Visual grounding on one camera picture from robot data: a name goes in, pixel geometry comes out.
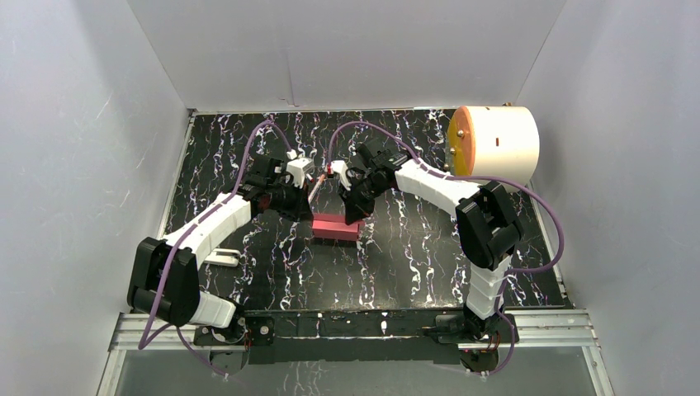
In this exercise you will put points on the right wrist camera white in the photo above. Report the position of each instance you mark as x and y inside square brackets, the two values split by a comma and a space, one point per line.
[339, 169]

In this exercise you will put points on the white cylindrical drum device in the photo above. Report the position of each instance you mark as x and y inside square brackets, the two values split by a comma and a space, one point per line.
[501, 141]

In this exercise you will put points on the pink cardboard box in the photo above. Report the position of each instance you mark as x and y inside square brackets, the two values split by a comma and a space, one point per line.
[333, 227]

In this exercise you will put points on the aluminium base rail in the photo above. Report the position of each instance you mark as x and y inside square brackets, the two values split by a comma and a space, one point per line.
[533, 327]

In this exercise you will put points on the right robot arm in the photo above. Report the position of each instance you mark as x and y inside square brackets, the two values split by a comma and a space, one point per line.
[487, 225]

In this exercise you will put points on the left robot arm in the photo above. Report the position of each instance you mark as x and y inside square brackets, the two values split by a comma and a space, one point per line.
[165, 275]

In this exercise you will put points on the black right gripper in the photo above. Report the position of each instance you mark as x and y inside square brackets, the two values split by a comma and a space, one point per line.
[354, 209]

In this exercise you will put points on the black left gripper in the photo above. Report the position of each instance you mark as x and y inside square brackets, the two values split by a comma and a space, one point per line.
[295, 195]

